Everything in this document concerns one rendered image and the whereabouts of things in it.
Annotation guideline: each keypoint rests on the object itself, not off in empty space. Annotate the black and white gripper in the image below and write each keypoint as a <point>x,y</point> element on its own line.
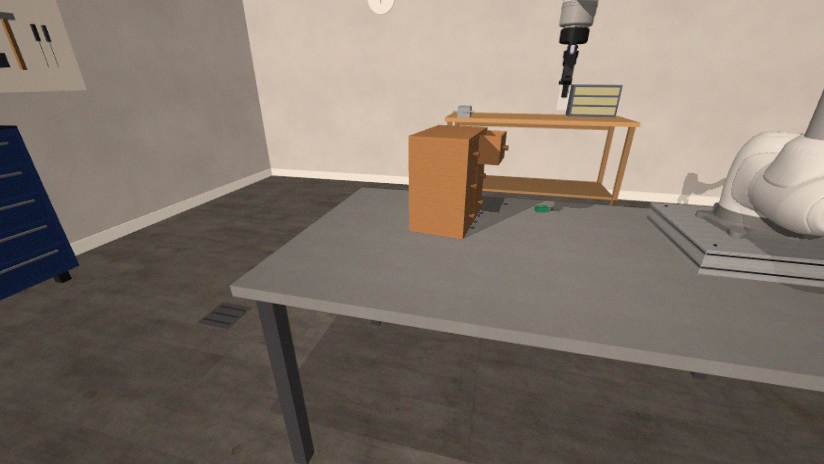
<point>571,36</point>

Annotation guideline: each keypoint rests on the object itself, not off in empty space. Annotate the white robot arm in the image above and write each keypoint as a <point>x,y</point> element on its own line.
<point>784,202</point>

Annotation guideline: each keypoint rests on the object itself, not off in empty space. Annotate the brown wooden chest of drawers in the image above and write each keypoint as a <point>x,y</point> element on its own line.
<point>438,179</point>

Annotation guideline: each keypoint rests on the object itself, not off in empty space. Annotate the brown wooden drawer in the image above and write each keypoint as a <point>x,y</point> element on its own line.
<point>480,175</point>
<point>478,202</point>
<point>491,146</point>
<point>469,216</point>
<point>473,154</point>
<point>471,186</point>

